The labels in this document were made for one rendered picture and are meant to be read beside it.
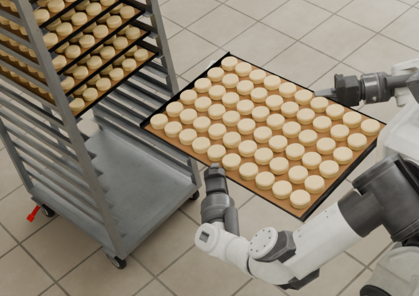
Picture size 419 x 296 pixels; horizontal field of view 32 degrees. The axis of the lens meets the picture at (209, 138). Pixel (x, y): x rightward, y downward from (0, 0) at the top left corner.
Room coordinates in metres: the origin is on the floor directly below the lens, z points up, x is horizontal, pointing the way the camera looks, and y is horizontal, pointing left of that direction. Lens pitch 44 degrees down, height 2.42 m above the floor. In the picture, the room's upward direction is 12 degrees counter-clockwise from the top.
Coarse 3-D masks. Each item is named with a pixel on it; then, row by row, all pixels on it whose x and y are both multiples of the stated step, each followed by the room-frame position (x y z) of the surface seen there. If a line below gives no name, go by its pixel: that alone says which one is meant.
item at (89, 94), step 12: (132, 48) 2.14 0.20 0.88; (120, 60) 2.08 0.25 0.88; (132, 60) 2.06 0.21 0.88; (144, 60) 2.08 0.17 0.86; (0, 72) 2.19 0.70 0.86; (12, 72) 2.15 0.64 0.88; (108, 72) 2.04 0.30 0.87; (120, 72) 2.01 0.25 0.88; (24, 84) 2.09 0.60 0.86; (84, 84) 1.99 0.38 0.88; (96, 84) 1.98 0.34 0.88; (108, 84) 1.97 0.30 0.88; (48, 96) 1.99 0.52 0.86; (72, 96) 1.94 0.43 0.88; (84, 96) 1.93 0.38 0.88; (96, 96) 1.93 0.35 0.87; (72, 108) 1.88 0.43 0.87
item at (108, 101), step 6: (102, 102) 2.45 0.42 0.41; (108, 102) 2.44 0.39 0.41; (114, 102) 2.42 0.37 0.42; (114, 108) 2.39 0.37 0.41; (120, 108) 2.38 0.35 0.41; (126, 108) 2.36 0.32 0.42; (126, 114) 2.34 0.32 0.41; (132, 114) 2.33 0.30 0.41; (138, 114) 2.30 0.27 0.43; (138, 120) 2.28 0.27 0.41
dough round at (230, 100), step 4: (232, 92) 1.62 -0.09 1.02; (224, 96) 1.61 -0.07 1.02; (228, 96) 1.61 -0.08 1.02; (232, 96) 1.60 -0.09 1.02; (236, 96) 1.60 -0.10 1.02; (224, 100) 1.59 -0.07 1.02; (228, 100) 1.59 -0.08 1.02; (232, 100) 1.58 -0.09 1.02; (236, 100) 1.58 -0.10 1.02; (224, 104) 1.59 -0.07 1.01; (228, 104) 1.58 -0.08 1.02; (232, 104) 1.58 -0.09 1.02; (236, 104) 1.58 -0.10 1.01
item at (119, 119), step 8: (96, 104) 2.54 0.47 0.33; (104, 112) 2.49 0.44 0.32; (112, 112) 2.45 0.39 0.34; (112, 120) 2.42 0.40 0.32; (120, 120) 2.41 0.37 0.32; (128, 120) 2.37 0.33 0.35; (128, 128) 2.35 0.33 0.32; (136, 128) 2.33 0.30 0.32; (144, 136) 2.27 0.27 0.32; (152, 136) 2.26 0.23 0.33; (160, 144) 2.21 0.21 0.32; (168, 152) 2.15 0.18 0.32; (176, 152) 2.14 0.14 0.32; (184, 160) 2.08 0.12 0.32
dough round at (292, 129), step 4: (284, 124) 1.44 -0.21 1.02; (288, 124) 1.44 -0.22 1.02; (292, 124) 1.43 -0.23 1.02; (296, 124) 1.43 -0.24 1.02; (284, 128) 1.42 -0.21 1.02; (288, 128) 1.42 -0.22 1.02; (292, 128) 1.42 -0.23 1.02; (296, 128) 1.41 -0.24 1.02; (300, 128) 1.41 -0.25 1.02; (284, 132) 1.41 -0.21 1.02; (288, 132) 1.41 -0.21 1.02; (292, 132) 1.40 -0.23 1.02; (296, 132) 1.40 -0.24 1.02; (300, 132) 1.41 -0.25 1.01; (288, 136) 1.40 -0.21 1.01; (292, 136) 1.40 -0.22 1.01; (296, 136) 1.40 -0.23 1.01
